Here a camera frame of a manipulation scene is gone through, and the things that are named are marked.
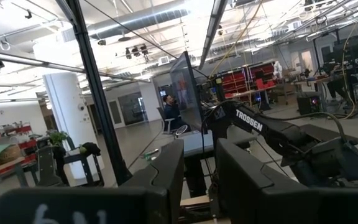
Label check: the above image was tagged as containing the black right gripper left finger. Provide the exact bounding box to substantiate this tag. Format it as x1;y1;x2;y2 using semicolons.
0;139;185;224

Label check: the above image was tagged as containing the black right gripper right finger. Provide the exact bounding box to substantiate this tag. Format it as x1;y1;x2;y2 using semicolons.
215;138;358;224

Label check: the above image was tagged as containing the black cloth bundle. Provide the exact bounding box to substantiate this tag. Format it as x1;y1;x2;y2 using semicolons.
79;141;102;158

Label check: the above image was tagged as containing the black metal stand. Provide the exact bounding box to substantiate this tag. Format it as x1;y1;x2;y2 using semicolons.
35;144;105;187

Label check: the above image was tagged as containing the black computer tower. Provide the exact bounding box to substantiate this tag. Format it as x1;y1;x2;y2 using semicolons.
296;92;322;116

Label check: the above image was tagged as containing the green potted plant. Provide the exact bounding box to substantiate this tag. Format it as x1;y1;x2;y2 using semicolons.
46;129;70;147

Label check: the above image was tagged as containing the white building column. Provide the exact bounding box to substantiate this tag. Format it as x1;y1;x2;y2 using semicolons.
42;72;106;186

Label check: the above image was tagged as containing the wooden workbench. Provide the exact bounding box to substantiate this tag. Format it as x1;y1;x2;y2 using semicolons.
0;156;27;206

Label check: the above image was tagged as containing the white robot figure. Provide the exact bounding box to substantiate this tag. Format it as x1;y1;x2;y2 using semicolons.
273;60;284;79

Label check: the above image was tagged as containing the grey office chair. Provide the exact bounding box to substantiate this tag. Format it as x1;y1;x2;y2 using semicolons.
156;106;177;135

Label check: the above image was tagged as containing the red storage bin shelving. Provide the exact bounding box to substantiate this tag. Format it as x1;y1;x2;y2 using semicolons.
214;61;276;100

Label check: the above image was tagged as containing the person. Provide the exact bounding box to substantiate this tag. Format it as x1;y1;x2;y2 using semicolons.
162;94;188;131

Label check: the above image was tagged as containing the black computer monitor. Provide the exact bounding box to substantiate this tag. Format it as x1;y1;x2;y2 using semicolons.
168;50;208;135

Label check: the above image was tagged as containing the long horizontal crossbar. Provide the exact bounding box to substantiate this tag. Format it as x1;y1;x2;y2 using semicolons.
0;49;152;84

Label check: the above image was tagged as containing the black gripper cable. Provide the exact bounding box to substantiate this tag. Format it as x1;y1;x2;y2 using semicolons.
256;110;358;166

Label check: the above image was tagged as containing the yellow hanging cable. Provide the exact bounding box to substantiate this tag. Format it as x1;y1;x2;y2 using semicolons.
209;0;264;78
341;23;358;121

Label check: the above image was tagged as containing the silver spiral ceiling duct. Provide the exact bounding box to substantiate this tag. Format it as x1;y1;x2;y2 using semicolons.
87;8;190;40

